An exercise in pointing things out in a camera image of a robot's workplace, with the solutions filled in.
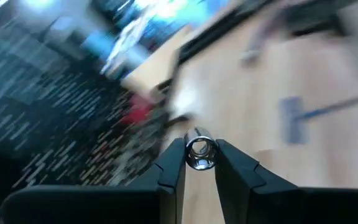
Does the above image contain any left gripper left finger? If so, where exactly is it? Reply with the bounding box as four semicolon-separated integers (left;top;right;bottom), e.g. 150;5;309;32
0;138;186;224

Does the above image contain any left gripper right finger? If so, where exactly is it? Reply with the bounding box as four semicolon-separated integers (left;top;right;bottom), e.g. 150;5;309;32
214;139;358;224

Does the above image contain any blue T-handle hex key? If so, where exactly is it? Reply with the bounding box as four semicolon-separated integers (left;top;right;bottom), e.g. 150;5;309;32
280;91;358;146

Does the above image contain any long silver socket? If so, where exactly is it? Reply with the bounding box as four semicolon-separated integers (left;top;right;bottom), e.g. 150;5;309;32
183;126;220;171

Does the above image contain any black metal pegboard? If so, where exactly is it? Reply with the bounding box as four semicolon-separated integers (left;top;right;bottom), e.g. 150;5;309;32
0;18;170;224

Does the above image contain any light wooden desk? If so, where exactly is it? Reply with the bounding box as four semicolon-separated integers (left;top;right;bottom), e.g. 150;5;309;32
121;26;198;94

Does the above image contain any black metal rig frame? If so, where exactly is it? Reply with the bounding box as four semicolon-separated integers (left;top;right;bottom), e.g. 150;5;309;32
177;0;276;65

